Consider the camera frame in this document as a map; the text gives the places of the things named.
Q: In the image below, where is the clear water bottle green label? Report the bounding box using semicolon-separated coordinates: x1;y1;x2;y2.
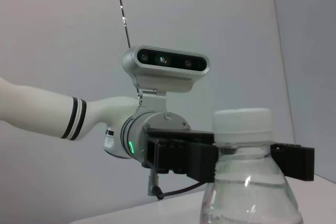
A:
199;108;304;224

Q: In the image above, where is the left gripper cable with plug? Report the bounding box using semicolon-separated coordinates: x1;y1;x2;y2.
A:
148;169;208;200

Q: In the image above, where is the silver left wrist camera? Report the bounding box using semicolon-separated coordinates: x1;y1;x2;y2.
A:
121;45;211;116

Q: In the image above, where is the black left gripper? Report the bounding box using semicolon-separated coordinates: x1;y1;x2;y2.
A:
143;124;219;183

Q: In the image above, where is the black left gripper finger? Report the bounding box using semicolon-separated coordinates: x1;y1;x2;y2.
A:
271;143;315;182

